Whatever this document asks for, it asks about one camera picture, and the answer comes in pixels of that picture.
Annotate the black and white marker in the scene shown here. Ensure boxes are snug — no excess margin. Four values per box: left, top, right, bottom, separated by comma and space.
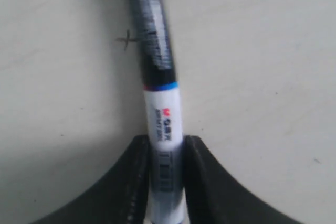
126, 0, 184, 223

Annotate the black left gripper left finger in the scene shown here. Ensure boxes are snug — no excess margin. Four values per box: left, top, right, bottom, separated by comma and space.
35, 135, 150, 223

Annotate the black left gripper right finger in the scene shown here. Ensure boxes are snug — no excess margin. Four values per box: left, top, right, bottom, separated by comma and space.
183, 135, 297, 223

